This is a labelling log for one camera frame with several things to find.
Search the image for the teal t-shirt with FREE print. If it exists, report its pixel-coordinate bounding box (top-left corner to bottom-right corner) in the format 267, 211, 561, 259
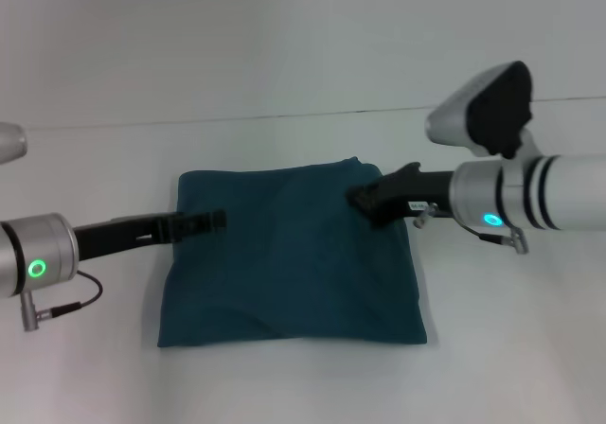
155, 156, 429, 348

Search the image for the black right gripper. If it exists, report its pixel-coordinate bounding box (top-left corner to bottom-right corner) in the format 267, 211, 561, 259
347, 161, 456, 230

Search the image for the arm cable with plug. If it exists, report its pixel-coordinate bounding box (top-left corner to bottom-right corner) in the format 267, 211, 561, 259
411, 201, 530, 255
18, 271, 104, 333

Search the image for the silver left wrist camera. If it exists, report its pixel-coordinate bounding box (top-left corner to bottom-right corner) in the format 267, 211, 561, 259
0, 121, 28, 166

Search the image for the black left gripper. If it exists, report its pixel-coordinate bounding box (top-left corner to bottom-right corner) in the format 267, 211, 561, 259
73, 209, 227, 263

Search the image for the left arm cable with plug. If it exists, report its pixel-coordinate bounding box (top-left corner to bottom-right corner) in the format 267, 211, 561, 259
18, 271, 104, 333

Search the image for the right arm cable with plug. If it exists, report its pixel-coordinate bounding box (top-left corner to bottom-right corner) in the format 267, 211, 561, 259
411, 201, 530, 255

